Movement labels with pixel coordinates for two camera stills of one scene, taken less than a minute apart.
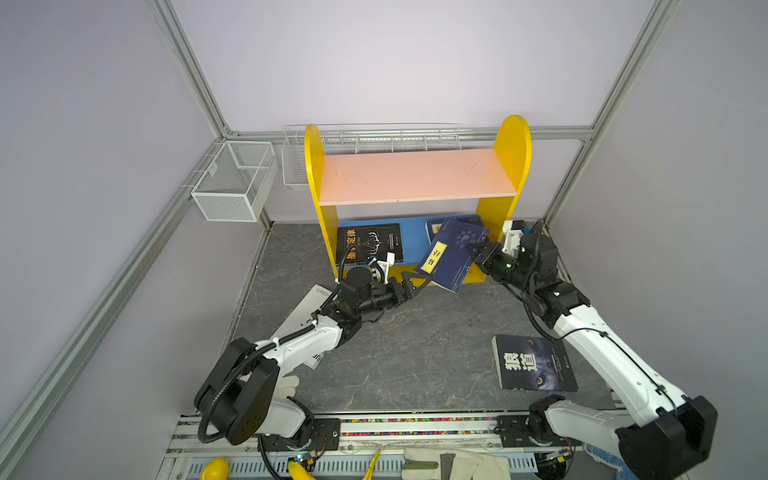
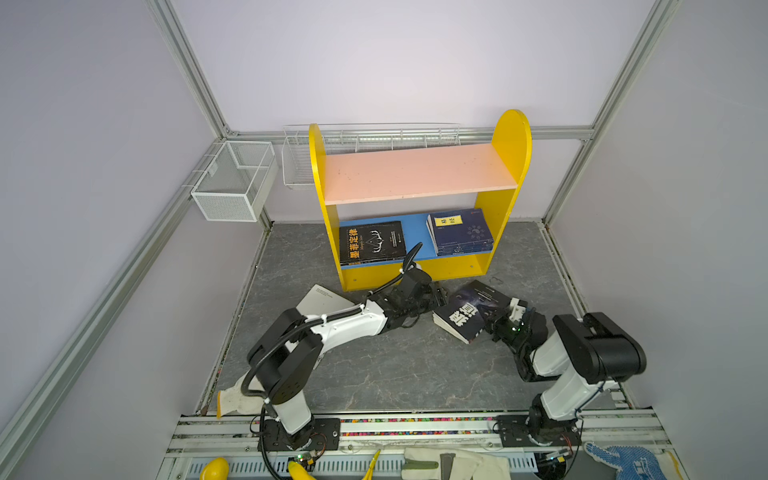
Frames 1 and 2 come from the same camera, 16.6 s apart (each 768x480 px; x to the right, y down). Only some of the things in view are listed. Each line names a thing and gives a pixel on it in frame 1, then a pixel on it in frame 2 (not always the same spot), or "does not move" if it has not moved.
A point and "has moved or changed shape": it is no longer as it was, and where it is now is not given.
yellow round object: (215, 469) does not move
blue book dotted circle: (447, 260) has moved or changed shape
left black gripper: (409, 290) → (436, 297)
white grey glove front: (453, 464) does not move
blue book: (432, 227) → (453, 246)
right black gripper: (493, 253) → (492, 327)
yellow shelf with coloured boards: (390, 216) does not move
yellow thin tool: (370, 471) does not move
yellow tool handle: (298, 472) does not move
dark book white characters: (532, 363) has moved or changed shape
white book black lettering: (302, 315) does not move
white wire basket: (360, 138) does not move
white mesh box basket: (239, 177) does not move
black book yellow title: (357, 244) does not move
